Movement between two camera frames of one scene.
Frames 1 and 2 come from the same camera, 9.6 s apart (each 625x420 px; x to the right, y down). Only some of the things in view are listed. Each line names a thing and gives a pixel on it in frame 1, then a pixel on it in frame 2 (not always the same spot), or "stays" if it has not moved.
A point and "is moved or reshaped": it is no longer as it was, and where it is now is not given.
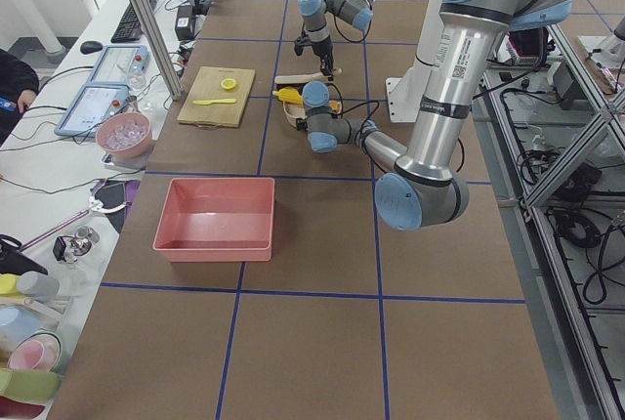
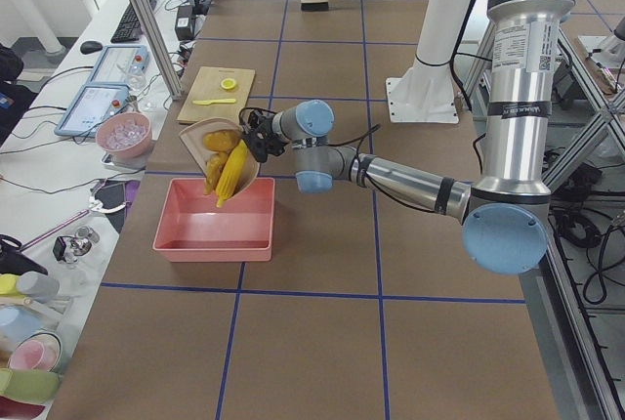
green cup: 29,386 stays
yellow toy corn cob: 289,94 to 231,172
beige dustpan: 296,113 is moved or reshaped
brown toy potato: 335,105 to 223,140
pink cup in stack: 39,352 stays
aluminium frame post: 154,33 stays
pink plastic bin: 217,220 stays
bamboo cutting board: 220,96 stays
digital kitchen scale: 118,163 stays
